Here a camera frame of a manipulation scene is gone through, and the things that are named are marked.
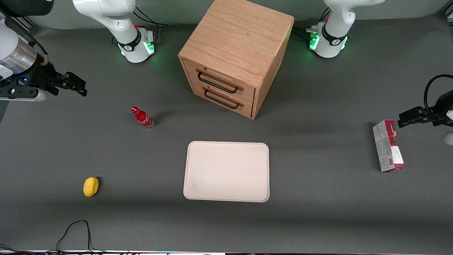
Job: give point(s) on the red and grey carton box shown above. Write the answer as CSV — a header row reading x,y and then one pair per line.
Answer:
x,y
387,147

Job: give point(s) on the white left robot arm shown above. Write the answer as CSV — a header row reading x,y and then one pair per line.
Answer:
x,y
334,32

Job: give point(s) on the yellow lemon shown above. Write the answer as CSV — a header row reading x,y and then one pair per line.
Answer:
x,y
90,186

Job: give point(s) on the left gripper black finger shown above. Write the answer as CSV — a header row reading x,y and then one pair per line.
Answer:
x,y
414,116

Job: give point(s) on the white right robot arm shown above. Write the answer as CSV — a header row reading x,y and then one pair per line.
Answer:
x,y
116,19

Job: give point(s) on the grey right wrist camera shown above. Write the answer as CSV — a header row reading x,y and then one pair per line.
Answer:
x,y
21,92

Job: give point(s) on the wooden drawer cabinet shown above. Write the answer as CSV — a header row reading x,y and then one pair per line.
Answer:
x,y
237,33

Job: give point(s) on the red soda bottle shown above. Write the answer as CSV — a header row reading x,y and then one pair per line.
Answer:
x,y
143,118

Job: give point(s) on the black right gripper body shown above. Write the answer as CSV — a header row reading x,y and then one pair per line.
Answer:
x,y
41,76

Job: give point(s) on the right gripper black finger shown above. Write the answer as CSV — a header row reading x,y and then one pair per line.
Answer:
x,y
74,84

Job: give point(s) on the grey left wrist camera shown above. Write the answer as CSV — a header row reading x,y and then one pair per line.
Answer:
x,y
449,138

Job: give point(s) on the beige plastic tray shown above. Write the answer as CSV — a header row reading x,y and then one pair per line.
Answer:
x,y
226,171

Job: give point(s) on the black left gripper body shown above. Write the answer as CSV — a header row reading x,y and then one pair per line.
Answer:
x,y
442,107

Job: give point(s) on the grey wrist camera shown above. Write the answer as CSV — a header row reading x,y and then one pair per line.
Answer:
x,y
449,138
21,92

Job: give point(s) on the wooden drawer front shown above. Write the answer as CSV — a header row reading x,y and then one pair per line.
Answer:
x,y
247,92
244,110

